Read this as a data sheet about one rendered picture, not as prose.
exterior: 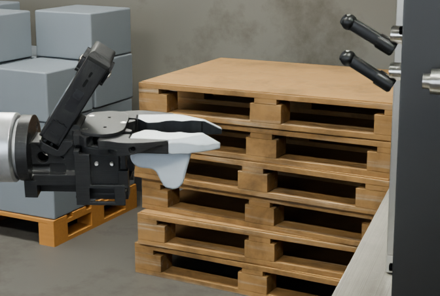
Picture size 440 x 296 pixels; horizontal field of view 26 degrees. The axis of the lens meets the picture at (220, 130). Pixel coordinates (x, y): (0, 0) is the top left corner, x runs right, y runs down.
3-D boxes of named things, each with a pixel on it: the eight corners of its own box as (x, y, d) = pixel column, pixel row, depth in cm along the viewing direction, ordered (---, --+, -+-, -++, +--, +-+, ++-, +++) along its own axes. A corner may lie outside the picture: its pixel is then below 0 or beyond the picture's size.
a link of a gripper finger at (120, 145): (175, 145, 100) (97, 139, 102) (175, 129, 100) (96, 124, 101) (164, 162, 96) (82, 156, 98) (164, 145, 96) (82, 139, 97)
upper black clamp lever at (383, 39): (339, 23, 79) (348, 10, 79) (391, 55, 78) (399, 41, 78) (336, 25, 78) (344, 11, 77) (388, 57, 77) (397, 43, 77)
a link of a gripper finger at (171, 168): (220, 185, 101) (136, 179, 103) (220, 133, 99) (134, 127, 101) (215, 197, 98) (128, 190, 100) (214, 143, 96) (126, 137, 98)
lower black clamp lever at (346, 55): (338, 59, 80) (346, 46, 79) (389, 92, 79) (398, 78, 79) (335, 61, 79) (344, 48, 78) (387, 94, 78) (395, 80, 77)
